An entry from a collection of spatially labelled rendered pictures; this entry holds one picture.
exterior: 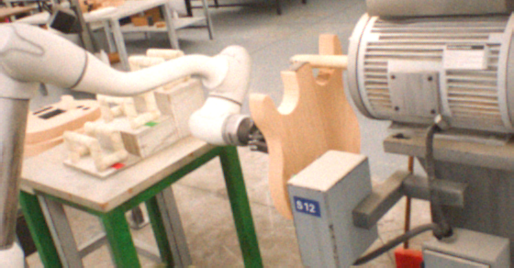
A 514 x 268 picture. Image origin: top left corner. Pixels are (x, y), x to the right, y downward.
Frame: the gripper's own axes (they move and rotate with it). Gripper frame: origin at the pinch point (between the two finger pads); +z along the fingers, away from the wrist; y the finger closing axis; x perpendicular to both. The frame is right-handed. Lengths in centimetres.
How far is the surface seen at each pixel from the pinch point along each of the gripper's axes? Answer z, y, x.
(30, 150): -122, 17, -12
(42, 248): -107, 35, -41
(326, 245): 25.3, 30.2, -2.2
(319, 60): 4.9, -6.3, 20.0
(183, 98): -64, -15, -1
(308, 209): 22.5, 29.4, 5.3
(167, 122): -64, -6, -6
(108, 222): -54, 33, -17
